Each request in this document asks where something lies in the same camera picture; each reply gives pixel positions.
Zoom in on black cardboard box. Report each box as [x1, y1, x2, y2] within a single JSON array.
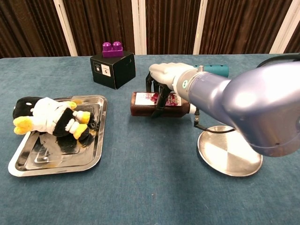
[[90, 50, 136, 90]]

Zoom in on dark red juice bottle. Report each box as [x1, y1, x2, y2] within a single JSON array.
[[130, 91, 197, 117]]

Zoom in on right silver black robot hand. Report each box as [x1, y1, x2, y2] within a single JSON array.
[[145, 62, 196, 118]]

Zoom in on dark brown curtain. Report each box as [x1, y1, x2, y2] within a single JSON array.
[[0, 0, 300, 59]]

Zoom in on purple toy brick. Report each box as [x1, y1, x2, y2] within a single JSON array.
[[102, 41, 124, 58]]

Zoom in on teal half-cylinder block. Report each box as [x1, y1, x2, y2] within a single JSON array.
[[194, 63, 229, 78]]

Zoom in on round steel plate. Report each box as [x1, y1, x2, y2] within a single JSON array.
[[197, 125, 263, 177]]

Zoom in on black white penguin plush toy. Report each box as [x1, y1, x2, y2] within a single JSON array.
[[12, 96, 97, 141]]

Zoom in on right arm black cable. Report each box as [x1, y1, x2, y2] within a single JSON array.
[[193, 109, 235, 135]]

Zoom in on white frame post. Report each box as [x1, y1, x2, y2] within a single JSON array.
[[131, 0, 147, 56], [269, 0, 300, 54], [193, 0, 209, 55], [53, 0, 78, 57]]

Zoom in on rectangular steel tray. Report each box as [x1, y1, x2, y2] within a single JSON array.
[[8, 94, 108, 178]]

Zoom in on blue felt table cloth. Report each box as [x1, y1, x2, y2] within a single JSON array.
[[0, 53, 300, 225]]

